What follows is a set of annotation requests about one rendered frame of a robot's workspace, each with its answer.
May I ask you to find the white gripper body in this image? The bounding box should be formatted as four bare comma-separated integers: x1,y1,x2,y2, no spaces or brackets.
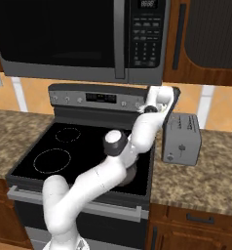
137,102,149,114

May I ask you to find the black and silver stove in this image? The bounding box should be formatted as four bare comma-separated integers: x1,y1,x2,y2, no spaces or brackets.
5,82,155,250

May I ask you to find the grey toaster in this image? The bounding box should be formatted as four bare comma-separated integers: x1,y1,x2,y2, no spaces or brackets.
162,112,203,167

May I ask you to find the dark grey pan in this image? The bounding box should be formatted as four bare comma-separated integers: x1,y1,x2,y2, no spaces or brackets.
115,162,138,188

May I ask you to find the wooden cupboard door dark panel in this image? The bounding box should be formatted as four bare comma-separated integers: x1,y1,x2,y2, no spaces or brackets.
162,0,232,88

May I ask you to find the black and silver microwave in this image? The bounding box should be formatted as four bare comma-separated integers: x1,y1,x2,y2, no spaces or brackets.
0,0,172,87

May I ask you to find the black oven door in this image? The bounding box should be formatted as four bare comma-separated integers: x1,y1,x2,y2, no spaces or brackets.
14,198,149,250

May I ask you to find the plain wooden cupboard door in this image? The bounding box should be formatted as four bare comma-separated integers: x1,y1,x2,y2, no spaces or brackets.
146,221,232,250

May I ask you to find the wooden drawer front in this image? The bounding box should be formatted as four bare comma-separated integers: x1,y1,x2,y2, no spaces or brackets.
166,204,232,236

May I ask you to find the wooden base cabinet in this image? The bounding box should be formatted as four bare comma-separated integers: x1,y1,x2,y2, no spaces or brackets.
0,177,34,250

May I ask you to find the silver microwave door handle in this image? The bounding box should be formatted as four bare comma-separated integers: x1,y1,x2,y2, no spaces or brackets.
113,0,127,80

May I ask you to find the long black cupboard handle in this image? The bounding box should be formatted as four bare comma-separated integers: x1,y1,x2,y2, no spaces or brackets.
172,3,187,71

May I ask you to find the silver oven door handle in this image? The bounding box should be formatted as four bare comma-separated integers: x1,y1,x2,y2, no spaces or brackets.
7,186,143,224

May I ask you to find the black drawer handle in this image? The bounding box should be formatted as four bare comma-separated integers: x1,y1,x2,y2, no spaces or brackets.
185,212,216,226

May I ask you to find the short black cupboard handle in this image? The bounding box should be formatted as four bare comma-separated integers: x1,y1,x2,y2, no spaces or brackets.
150,226,158,250

